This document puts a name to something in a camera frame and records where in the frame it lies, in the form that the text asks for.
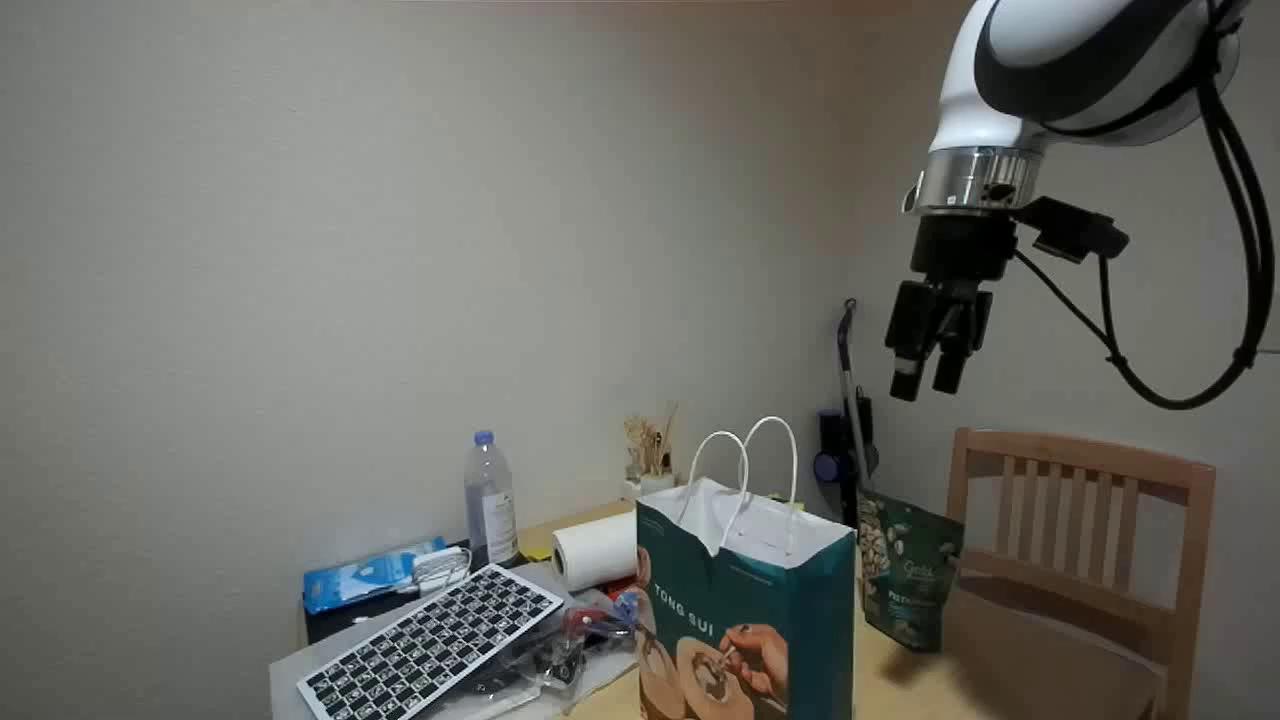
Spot clear plastic water bottle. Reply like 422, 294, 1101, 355
462, 430, 524, 571

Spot green paper bag white handles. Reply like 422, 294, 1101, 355
631, 414, 860, 720

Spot small wooden figure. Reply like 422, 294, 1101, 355
622, 410, 685, 500

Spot wooden slatted chair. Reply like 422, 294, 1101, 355
940, 425, 1219, 720

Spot green snack packet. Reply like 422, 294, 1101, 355
852, 488, 970, 657

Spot colourful small snack packets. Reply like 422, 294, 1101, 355
538, 590, 653, 689

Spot blue tissue packet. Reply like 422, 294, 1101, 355
299, 532, 477, 620

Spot white paper towel roll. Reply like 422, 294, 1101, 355
547, 510, 645, 595

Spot black keyboard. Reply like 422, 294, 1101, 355
292, 562, 574, 720

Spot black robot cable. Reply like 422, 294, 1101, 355
1011, 54, 1280, 414

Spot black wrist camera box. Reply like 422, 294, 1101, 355
1018, 194, 1131, 264

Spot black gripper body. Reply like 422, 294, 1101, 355
883, 207, 1024, 368

